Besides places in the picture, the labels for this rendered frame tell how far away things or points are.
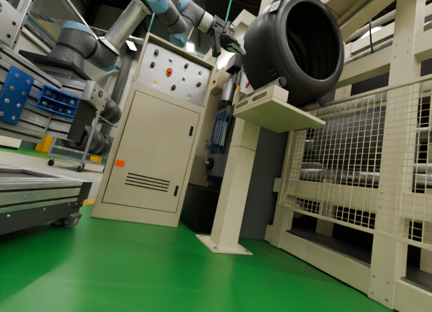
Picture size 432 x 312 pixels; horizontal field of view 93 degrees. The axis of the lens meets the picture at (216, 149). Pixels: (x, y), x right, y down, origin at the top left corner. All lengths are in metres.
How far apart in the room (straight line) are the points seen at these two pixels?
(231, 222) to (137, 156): 0.73
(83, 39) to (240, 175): 1.07
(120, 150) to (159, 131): 0.28
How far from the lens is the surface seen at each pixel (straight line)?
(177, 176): 1.50
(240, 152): 1.30
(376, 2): 1.72
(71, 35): 1.25
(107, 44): 1.31
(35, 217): 1.01
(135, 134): 1.46
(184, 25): 1.00
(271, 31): 1.14
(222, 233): 1.30
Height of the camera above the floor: 0.36
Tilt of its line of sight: 9 degrees up
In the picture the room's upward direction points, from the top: 13 degrees clockwise
